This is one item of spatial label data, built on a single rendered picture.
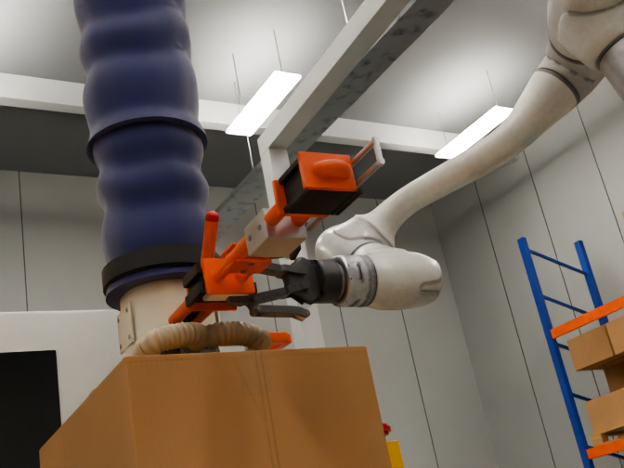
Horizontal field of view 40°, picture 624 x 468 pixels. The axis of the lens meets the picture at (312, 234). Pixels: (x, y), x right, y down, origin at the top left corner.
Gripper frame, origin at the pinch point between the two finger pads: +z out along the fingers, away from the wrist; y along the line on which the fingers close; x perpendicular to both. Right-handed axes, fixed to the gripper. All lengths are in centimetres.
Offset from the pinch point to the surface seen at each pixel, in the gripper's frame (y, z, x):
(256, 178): -336, -305, 573
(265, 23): -499, -327, 533
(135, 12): -64, 3, 16
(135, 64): -52, 5, 16
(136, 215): -20.5, 6.7, 18.5
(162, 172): -28.2, 1.9, 15.6
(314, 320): -84, -168, 270
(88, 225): -429, -217, 885
